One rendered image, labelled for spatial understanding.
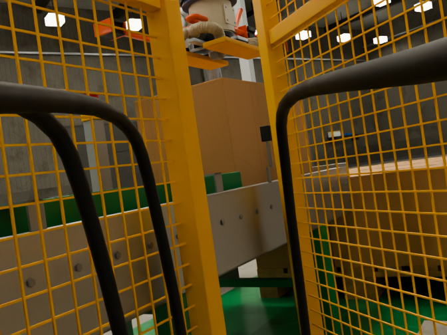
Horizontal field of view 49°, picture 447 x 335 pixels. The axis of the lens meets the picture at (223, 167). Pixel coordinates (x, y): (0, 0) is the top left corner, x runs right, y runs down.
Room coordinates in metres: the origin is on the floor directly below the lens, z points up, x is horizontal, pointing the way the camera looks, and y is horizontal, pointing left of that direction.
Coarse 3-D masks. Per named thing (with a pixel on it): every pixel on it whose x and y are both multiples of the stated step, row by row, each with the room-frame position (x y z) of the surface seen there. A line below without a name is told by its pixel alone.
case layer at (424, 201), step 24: (360, 168) 3.01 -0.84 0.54; (384, 168) 2.49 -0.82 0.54; (408, 168) 2.13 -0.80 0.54; (408, 192) 2.01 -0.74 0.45; (360, 216) 2.12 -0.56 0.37; (384, 216) 2.07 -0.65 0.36; (408, 216) 2.02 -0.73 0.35; (432, 216) 1.97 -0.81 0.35; (336, 240) 2.19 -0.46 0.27; (360, 240) 2.13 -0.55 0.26; (384, 240) 2.08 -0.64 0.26; (408, 240) 2.03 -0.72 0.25; (432, 240) 1.98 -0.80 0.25; (264, 264) 2.39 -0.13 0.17; (288, 264) 2.32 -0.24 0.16; (336, 264) 2.20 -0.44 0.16; (408, 264) 2.03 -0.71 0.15; (432, 264) 1.98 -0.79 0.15
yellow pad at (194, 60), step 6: (186, 48) 1.89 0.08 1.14; (186, 54) 1.82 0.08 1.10; (192, 54) 1.85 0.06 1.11; (198, 54) 1.89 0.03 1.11; (192, 60) 1.91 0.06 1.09; (198, 60) 1.92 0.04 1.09; (204, 60) 1.94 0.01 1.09; (210, 60) 1.96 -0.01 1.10; (216, 60) 2.00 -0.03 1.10; (222, 60) 2.04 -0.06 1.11; (192, 66) 2.01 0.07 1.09; (198, 66) 2.03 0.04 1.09; (204, 66) 2.04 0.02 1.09; (210, 66) 2.06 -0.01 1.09; (216, 66) 2.08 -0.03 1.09; (222, 66) 2.09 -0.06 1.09
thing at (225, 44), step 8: (216, 40) 1.71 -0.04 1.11; (224, 40) 1.70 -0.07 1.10; (232, 40) 1.73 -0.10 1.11; (208, 48) 1.75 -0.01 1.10; (216, 48) 1.77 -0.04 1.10; (224, 48) 1.79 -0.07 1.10; (232, 48) 1.80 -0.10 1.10; (240, 48) 1.82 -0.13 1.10; (248, 48) 1.84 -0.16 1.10; (256, 48) 1.89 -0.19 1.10; (240, 56) 1.96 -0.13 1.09; (248, 56) 1.98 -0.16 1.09; (256, 56) 2.00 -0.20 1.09
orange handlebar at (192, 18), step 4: (188, 16) 1.78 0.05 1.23; (192, 16) 1.77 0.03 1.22; (196, 16) 1.78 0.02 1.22; (200, 16) 1.79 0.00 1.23; (204, 16) 1.82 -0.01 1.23; (188, 20) 1.79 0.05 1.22; (192, 20) 1.79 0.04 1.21; (196, 20) 1.84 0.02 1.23; (200, 20) 1.80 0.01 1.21; (204, 20) 1.82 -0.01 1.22; (236, 28) 2.02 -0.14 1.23; (236, 32) 2.03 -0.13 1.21; (240, 32) 2.05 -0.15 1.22; (124, 36) 1.86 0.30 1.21; (132, 36) 1.88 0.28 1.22; (136, 36) 1.90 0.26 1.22; (140, 36) 1.92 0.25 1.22; (256, 36) 2.17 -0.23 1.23; (140, 40) 1.94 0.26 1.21; (148, 40) 1.96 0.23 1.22
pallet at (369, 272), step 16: (272, 272) 2.36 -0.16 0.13; (288, 272) 2.32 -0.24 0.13; (336, 272) 2.20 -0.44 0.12; (368, 272) 2.12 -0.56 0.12; (416, 272) 2.02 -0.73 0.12; (432, 272) 1.98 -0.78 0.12; (272, 288) 2.37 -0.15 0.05; (288, 288) 2.46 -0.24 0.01; (352, 288) 2.16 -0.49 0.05; (368, 288) 2.13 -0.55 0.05; (384, 288) 2.23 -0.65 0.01
